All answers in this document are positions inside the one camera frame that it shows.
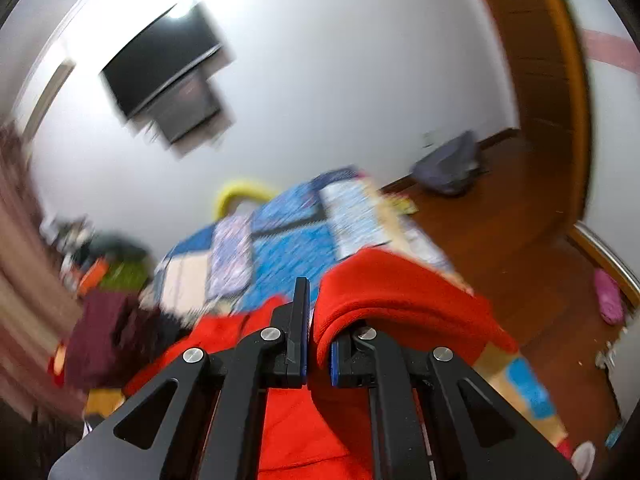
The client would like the yellow hoop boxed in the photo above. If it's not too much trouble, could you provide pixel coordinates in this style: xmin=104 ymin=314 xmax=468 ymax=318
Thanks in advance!
xmin=212 ymin=178 xmax=281 ymax=221

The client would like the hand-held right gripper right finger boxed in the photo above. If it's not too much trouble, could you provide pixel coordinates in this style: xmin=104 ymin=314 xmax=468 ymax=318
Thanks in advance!
xmin=330 ymin=326 xmax=579 ymax=480

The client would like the brown wooden door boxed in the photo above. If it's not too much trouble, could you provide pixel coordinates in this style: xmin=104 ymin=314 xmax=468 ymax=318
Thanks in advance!
xmin=465 ymin=0 xmax=593 ymax=241

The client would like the orange box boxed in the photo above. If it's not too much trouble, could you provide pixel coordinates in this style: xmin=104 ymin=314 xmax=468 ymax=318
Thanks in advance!
xmin=75 ymin=257 xmax=108 ymax=293

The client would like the red garment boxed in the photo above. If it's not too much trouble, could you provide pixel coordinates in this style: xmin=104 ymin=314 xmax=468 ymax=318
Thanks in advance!
xmin=122 ymin=247 xmax=521 ymax=480

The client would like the pink slipper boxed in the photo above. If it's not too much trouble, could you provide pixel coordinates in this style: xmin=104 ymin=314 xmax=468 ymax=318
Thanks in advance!
xmin=592 ymin=268 xmax=626 ymax=326

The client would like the black wall television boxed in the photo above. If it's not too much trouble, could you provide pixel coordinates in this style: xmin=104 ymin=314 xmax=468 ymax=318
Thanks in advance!
xmin=99 ymin=0 xmax=236 ymax=123

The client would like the small wall monitor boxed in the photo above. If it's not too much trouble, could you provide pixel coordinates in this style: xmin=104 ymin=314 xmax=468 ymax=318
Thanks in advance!
xmin=150 ymin=67 xmax=236 ymax=161

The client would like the maroon folded cloth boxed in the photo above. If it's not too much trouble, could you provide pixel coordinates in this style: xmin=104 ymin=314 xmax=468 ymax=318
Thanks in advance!
xmin=65 ymin=290 xmax=191 ymax=391

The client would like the blue patchwork quilt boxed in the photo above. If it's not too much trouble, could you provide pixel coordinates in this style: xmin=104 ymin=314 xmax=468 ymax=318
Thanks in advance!
xmin=140 ymin=165 xmax=571 ymax=441

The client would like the grey bag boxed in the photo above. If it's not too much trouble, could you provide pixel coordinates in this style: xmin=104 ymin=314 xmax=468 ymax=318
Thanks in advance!
xmin=410 ymin=130 xmax=488 ymax=197

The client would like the green table cloth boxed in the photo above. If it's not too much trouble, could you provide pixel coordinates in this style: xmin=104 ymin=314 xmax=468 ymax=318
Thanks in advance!
xmin=97 ymin=260 xmax=151 ymax=293

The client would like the striped curtain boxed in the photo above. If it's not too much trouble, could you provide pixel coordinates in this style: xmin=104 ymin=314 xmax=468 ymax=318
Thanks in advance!
xmin=0 ymin=120 xmax=86 ymax=421

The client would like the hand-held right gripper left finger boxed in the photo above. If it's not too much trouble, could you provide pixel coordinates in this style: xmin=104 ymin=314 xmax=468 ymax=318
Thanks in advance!
xmin=47 ymin=276 xmax=311 ymax=480

